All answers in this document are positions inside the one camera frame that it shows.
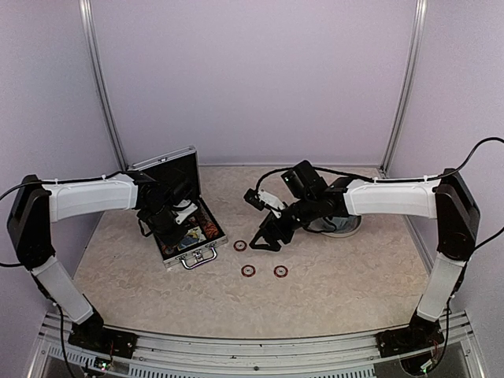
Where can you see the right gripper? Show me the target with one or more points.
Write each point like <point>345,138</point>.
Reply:
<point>268,224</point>

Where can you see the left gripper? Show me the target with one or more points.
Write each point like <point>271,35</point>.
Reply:
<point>171,239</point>

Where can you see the single red chip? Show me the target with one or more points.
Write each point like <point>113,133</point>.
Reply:
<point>280,271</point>

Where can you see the blue playing card deck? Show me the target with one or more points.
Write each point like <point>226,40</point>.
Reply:
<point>192,237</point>

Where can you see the aluminium poker case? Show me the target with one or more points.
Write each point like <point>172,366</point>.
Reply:
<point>173,167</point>

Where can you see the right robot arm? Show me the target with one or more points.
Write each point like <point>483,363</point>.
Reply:
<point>443,202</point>

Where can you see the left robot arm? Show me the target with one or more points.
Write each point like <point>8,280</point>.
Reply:
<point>42,207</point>

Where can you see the chip row left in case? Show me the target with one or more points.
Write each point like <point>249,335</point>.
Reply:
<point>168,251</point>

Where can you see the chip row in case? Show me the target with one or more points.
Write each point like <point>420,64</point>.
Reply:
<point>168,251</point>
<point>208,227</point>

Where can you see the chip row right in case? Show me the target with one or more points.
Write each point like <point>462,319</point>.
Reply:
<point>208,227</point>

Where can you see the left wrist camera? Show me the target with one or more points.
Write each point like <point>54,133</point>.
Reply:
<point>184,210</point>

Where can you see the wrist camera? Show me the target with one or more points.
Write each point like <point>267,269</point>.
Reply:
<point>184,210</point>
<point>261,199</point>

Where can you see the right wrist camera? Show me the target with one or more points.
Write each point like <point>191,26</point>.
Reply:
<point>261,199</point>

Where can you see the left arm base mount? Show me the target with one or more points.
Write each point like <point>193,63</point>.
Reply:
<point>114,343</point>

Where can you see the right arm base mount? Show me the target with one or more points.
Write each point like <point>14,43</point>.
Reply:
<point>408,339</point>

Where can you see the right aluminium corner post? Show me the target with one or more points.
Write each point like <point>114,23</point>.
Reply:
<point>407,84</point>

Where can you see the aluminium corner post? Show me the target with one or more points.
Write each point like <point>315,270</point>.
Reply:
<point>407,84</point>
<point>87,18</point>

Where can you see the left aluminium corner post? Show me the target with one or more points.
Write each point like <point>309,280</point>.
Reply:
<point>87,18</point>

